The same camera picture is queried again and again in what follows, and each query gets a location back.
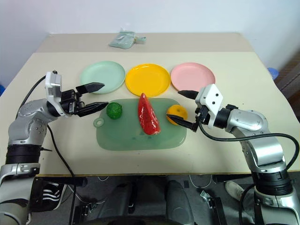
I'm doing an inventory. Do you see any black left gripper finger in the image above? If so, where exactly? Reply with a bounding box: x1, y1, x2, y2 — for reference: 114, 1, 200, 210
75, 82, 105, 95
75, 101, 109, 118

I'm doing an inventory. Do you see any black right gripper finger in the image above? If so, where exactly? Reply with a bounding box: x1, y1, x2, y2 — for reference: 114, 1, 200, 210
166, 113, 199, 132
177, 89, 200, 100

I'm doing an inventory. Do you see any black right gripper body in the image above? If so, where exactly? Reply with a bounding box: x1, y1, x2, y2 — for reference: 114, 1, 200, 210
195, 105, 211, 126

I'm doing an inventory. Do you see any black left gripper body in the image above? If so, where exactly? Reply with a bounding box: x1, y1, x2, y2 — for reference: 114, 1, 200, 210
59, 89, 85, 115

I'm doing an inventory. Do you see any orange fruit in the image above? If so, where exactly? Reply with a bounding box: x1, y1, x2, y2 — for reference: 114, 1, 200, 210
166, 105, 188, 126

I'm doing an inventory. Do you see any light green plate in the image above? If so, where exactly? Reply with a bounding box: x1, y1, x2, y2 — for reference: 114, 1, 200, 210
80, 60, 126, 95

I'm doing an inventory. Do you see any pink plate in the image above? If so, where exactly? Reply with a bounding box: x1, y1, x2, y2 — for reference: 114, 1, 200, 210
170, 62, 216, 92

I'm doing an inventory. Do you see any green round vegetable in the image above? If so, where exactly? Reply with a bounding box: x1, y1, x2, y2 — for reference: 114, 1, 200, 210
106, 102, 123, 120

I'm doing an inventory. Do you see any yellow plate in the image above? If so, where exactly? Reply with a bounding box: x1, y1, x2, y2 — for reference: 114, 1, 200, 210
125, 63, 171, 98

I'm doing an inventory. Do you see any red watermelon slice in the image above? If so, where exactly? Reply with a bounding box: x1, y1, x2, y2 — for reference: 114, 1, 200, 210
137, 92, 162, 135

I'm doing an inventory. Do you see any translucent green cutting board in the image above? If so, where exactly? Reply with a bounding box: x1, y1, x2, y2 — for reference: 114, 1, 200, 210
93, 97, 188, 150

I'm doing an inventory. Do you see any beige table mat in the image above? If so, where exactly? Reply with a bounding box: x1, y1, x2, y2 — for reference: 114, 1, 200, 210
0, 52, 300, 175

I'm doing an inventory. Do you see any pale green plastic bag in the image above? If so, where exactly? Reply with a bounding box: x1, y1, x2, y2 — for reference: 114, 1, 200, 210
108, 29, 147, 50

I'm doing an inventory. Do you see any dark grey rounded robot leg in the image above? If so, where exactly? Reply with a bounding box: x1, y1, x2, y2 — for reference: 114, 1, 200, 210
165, 180, 195, 225
98, 181, 138, 225

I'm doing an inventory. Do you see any black white striped shoe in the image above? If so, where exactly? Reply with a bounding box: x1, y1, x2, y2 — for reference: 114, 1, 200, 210
31, 182, 65, 211

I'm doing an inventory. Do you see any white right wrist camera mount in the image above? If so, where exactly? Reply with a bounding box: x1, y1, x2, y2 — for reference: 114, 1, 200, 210
195, 83, 225, 129

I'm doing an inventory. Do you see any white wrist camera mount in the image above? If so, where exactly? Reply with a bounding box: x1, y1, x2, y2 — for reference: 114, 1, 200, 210
195, 83, 225, 129
44, 70, 66, 117

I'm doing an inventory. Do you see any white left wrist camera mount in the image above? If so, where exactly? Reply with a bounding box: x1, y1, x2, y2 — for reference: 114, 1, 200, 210
44, 70, 66, 117

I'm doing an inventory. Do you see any white floor cable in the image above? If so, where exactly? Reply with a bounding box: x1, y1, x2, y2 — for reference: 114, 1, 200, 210
188, 174, 213, 189

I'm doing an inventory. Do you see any black table frame bracket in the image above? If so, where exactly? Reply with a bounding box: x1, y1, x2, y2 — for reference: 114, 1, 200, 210
212, 174, 254, 184

